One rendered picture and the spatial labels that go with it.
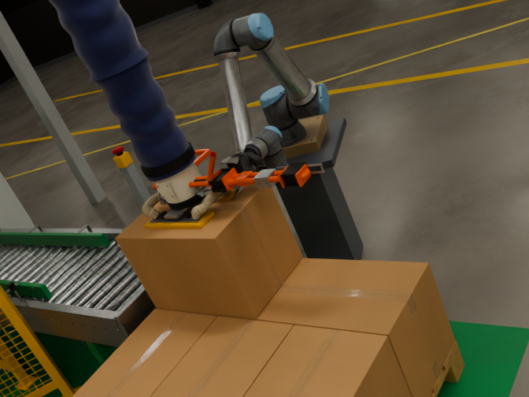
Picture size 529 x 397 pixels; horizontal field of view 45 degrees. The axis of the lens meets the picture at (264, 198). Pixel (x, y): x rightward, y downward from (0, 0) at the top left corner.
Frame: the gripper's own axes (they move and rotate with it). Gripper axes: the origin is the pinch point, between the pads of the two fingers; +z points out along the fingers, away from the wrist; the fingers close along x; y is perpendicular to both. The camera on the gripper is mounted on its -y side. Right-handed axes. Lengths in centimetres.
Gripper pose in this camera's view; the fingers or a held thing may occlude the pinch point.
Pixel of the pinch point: (229, 179)
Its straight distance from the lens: 248.0
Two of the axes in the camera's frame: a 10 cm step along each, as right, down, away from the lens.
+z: -5.2, 5.6, -6.5
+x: -3.8, -8.3, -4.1
